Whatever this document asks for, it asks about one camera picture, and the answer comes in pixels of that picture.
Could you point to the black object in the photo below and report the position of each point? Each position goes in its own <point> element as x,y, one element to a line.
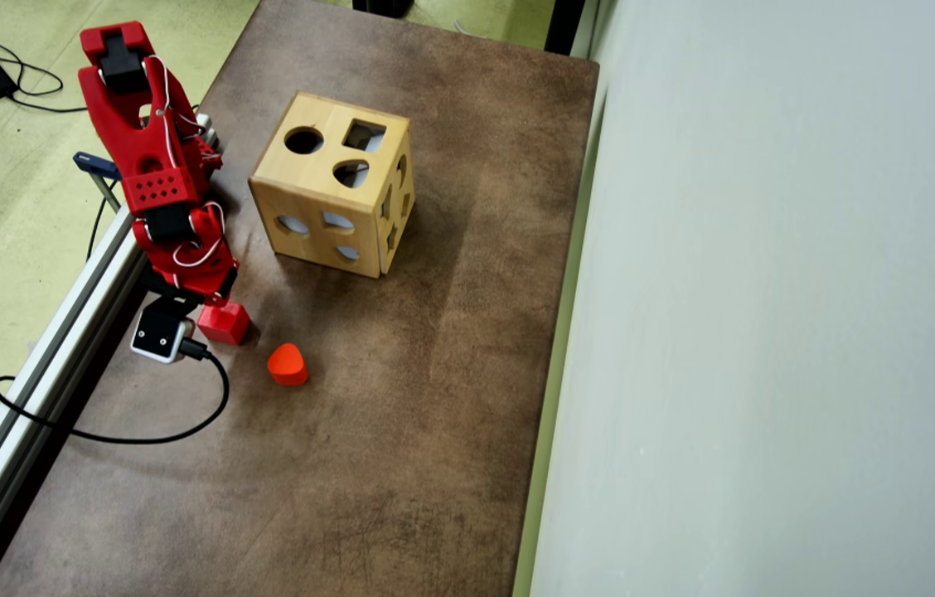
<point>385,7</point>

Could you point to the black post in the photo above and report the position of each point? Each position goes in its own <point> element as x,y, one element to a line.
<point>564,25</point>

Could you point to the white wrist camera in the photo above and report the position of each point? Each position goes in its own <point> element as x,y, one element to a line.
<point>159,336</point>

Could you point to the dark blue clamp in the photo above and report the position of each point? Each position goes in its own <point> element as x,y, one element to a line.
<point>94,164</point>

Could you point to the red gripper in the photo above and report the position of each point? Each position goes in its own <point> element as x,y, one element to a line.
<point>204,284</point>

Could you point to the aluminium profile rail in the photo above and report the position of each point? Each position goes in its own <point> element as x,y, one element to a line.
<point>53,356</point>

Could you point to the red wooden cube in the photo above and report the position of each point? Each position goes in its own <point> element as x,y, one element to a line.
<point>227,327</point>

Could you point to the wooden shape sorter box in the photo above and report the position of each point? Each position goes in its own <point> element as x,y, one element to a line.
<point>302,178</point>

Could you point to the orange heart shaped block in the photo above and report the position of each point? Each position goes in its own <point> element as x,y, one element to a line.
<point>288,366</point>

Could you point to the red robot arm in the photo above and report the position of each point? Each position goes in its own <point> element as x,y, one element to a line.
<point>132,124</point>

